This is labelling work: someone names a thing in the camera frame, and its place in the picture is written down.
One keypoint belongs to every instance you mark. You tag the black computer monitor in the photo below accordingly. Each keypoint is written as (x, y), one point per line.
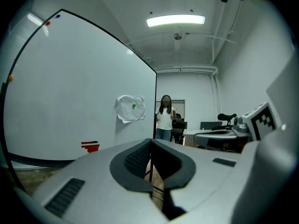
(210, 125)

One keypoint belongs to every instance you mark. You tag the red whiteboard eraser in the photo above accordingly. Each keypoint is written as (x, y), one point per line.
(91, 147)

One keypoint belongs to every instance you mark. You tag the white sheet of paper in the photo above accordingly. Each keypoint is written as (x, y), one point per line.
(127, 112)

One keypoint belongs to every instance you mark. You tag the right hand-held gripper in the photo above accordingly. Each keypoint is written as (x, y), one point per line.
(261, 120)

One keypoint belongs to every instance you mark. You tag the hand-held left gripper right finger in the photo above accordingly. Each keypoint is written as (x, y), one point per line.
(205, 178)

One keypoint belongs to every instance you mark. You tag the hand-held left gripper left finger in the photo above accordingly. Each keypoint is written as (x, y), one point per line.
(98, 190)

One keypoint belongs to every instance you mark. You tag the long ceiling light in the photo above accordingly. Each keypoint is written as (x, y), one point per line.
(175, 20)

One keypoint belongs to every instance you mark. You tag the round ceiling fixture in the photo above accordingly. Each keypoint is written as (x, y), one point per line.
(178, 36)

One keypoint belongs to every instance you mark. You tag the black-framed whiteboard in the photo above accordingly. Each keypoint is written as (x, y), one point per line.
(70, 90)

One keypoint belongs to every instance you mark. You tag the black office chair with headrest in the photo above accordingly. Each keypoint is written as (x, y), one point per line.
(225, 119)

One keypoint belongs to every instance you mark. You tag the white office desk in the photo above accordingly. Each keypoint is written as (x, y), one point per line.
(194, 134)

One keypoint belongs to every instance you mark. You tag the orange round magnet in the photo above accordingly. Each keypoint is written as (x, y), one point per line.
(10, 78)

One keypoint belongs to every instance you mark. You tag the white ceiling pipes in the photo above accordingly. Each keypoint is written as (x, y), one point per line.
(198, 69)

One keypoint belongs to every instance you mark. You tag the white window blinds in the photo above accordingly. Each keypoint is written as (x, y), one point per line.
(18, 38)

